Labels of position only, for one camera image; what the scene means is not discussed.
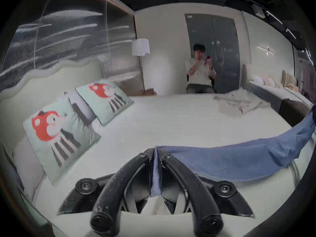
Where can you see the grey bed with pillows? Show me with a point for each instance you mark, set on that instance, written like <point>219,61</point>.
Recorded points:
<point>271,92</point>

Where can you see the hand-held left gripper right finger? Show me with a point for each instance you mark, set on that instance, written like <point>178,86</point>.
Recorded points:
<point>190,184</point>

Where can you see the pale green padded headboard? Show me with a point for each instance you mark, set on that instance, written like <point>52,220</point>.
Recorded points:
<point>37,83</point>

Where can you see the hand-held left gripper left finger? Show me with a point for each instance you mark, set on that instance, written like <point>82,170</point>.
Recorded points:
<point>116,184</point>

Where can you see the grey double door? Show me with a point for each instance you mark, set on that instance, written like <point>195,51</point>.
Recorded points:
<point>222,46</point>

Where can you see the bed with pale sheet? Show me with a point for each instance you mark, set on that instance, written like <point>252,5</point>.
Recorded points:
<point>172,122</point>

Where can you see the pale grey cloth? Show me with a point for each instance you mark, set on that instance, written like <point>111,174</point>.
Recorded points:
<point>237,102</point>

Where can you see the white pillow with dark stripe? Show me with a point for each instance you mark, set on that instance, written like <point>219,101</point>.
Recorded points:
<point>79,107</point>

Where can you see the blue garment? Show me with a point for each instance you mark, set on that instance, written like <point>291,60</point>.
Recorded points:
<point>234,162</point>

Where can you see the white floor lamp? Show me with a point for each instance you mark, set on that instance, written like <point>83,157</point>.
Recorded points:
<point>140,47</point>

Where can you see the mushroom print cushion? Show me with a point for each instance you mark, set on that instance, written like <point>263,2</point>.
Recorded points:
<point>59,137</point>
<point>106,100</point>

